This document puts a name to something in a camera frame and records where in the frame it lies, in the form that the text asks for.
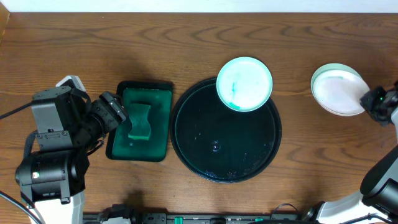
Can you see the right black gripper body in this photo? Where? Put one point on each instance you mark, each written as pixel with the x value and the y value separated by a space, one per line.
pixel 377 100

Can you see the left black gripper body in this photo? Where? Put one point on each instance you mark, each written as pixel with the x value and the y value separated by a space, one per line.
pixel 115 106

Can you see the green sponge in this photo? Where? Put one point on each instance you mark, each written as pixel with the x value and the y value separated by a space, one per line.
pixel 138 115

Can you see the white plate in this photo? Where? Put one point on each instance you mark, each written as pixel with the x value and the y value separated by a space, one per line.
pixel 351 108

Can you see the mint plate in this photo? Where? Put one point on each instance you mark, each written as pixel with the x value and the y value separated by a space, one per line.
pixel 244 84
pixel 336 83

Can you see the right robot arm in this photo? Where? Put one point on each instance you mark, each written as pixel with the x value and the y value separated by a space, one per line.
pixel 377 198

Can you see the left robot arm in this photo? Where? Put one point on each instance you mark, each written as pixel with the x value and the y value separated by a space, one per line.
pixel 52 183

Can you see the rectangular black sponge tray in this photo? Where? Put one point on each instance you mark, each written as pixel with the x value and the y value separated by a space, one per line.
pixel 159 97

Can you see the round black tray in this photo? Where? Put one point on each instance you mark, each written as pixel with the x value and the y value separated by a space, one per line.
pixel 220 144

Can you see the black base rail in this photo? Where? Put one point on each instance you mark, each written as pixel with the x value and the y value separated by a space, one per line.
pixel 120 213

